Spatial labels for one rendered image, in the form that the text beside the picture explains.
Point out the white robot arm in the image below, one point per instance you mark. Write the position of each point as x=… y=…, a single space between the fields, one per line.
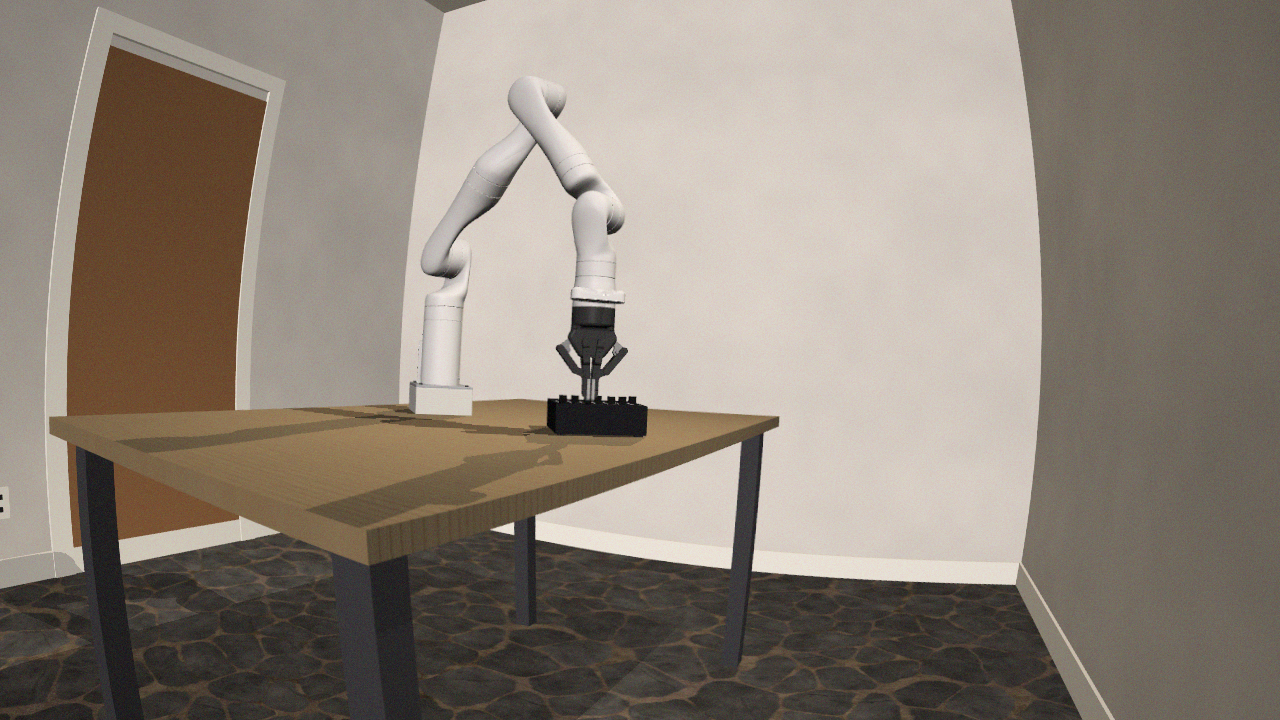
x=593 y=216

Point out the black lighting desk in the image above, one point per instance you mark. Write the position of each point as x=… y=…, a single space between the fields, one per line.
x=589 y=418

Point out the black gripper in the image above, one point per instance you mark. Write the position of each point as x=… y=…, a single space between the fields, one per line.
x=592 y=335

